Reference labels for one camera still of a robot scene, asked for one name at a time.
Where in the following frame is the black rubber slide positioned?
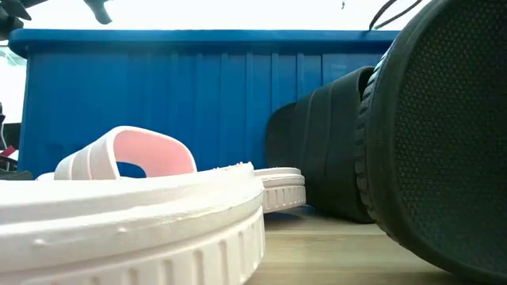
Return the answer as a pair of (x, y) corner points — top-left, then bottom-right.
(355, 0), (507, 283)

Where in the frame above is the black mesh sneaker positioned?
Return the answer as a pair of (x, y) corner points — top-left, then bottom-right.
(264, 65), (375, 224)

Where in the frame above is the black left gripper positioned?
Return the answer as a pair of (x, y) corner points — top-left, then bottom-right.
(0, 0), (114, 40)

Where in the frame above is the pink rubber slide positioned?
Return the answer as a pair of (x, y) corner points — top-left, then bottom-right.
(253, 166), (307, 215)
(0, 125), (267, 285)

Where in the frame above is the black metal table frame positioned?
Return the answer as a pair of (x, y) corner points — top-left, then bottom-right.
(0, 169), (35, 181)

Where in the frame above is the blue plastic bin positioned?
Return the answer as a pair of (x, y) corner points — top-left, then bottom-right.
(7, 28), (401, 179)

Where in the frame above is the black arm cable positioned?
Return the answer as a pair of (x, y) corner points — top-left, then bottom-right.
(374, 0), (425, 29)
(368, 0), (399, 32)

